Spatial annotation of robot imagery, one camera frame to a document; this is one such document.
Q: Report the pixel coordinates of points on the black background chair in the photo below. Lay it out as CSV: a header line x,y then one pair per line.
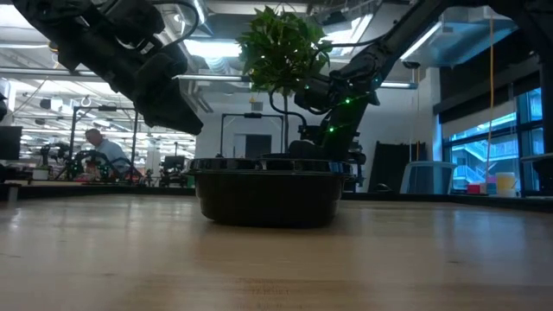
x,y
173,164

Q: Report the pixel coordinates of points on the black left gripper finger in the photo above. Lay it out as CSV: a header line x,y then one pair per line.
x,y
188,123
162,99

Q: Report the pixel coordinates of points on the black vertical frame post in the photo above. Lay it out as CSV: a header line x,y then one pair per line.
x,y
546,129

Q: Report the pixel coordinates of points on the green potted plant black pot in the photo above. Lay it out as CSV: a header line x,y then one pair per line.
x,y
281,52

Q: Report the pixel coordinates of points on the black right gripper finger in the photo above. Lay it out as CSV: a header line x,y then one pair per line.
x,y
341,149
307,150

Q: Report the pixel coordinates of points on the small blue box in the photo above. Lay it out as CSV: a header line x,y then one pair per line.
x,y
491,189

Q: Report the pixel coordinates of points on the black monitor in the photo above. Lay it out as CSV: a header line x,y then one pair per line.
x,y
10,142

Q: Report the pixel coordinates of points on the white office chair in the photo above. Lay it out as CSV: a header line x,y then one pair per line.
x,y
427,179

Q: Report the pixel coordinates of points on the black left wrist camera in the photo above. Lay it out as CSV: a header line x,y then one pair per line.
x,y
166,62

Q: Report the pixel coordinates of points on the yellow container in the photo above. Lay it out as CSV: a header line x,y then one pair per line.
x,y
505,183

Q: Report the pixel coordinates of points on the black folding panel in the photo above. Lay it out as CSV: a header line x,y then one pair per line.
x,y
393,168

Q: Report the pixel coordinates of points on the person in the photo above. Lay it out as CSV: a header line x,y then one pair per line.
x,y
106,151

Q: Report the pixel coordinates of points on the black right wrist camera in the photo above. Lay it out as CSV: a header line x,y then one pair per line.
x,y
313,95

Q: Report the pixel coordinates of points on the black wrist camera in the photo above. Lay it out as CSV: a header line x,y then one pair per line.
x,y
313,95
166,62

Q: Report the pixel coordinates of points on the small white box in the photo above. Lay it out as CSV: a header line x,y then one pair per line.
x,y
41,174

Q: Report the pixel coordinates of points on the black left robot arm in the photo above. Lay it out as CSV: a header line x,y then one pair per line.
x,y
52,26

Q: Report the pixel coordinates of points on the black plastic tupperware container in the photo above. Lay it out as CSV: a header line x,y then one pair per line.
x,y
268,198

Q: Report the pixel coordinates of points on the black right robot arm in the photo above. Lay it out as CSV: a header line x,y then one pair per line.
x,y
389,43

